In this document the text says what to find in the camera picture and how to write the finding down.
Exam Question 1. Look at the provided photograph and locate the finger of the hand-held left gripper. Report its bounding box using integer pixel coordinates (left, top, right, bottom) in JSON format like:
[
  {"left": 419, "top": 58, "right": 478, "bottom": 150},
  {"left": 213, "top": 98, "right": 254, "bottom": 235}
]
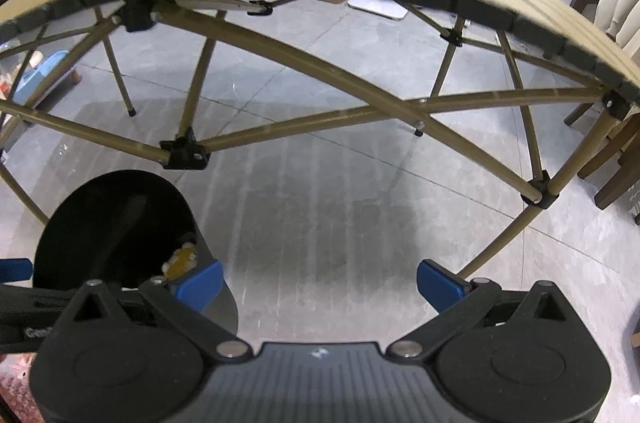
[
  {"left": 0, "top": 258, "right": 33, "bottom": 284},
  {"left": 0, "top": 285, "right": 76, "bottom": 322}
]

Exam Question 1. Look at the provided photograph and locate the black trash bin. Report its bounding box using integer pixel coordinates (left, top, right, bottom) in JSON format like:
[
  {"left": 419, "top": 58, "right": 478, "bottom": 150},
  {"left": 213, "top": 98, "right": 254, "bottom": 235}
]
[{"left": 32, "top": 170, "right": 240, "bottom": 339}]

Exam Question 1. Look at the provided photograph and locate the pink patterned clothing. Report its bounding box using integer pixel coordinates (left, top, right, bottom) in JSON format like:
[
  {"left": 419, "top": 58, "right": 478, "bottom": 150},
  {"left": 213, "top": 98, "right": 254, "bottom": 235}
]
[{"left": 0, "top": 352, "right": 39, "bottom": 423}]

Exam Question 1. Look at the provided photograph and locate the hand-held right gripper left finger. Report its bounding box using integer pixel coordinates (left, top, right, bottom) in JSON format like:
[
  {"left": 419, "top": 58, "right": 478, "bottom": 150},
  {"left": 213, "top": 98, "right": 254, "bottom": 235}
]
[{"left": 64, "top": 259, "right": 253, "bottom": 360}]

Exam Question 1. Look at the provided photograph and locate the white flat board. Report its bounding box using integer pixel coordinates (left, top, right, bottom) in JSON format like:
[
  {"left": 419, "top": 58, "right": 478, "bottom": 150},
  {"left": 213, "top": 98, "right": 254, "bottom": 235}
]
[{"left": 347, "top": 0, "right": 409, "bottom": 22}]

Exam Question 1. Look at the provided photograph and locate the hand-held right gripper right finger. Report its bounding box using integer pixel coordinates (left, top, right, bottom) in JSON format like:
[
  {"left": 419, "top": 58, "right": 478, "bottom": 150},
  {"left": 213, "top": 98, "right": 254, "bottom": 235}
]
[{"left": 387, "top": 259, "right": 577, "bottom": 360}]

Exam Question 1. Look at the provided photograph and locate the yellow white plush toy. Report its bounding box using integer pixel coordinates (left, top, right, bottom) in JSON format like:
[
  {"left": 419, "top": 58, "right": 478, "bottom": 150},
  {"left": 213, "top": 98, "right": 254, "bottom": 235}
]
[{"left": 160, "top": 242, "right": 199, "bottom": 282}]

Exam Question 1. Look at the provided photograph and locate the blue plastic basin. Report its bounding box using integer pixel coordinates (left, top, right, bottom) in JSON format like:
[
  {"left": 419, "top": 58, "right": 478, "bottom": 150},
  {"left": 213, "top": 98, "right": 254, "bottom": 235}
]
[{"left": 9, "top": 51, "right": 71, "bottom": 104}]

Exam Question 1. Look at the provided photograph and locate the dark wooden chair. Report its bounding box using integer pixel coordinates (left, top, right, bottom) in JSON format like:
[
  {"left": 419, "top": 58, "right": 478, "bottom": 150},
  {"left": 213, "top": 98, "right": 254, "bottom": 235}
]
[{"left": 564, "top": 92, "right": 640, "bottom": 224}]

